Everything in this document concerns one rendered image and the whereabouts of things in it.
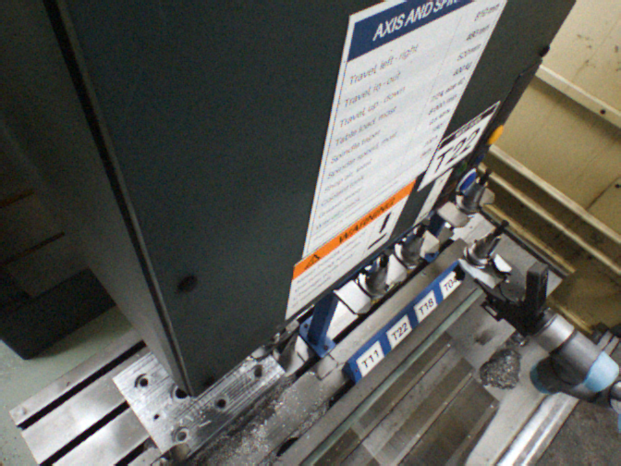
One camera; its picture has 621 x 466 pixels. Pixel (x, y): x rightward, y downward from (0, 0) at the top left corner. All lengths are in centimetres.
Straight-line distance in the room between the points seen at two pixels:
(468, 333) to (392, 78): 131
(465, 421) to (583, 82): 93
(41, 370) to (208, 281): 130
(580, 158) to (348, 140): 115
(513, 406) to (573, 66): 96
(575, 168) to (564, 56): 30
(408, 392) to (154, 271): 119
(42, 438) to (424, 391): 95
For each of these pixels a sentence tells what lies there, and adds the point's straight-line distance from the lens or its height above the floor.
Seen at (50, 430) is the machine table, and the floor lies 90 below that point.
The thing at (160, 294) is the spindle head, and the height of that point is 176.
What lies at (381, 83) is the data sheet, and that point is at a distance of 27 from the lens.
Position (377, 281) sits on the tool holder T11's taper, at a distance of 88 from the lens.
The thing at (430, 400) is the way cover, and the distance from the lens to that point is 140.
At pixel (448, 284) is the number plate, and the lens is 132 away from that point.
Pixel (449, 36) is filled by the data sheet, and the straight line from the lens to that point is 31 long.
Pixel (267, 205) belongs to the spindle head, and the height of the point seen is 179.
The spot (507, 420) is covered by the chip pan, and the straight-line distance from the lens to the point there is 155.
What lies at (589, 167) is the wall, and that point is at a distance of 140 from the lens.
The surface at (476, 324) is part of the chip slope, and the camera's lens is 154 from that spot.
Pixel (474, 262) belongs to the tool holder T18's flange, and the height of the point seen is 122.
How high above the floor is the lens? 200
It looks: 55 degrees down
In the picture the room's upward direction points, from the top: 12 degrees clockwise
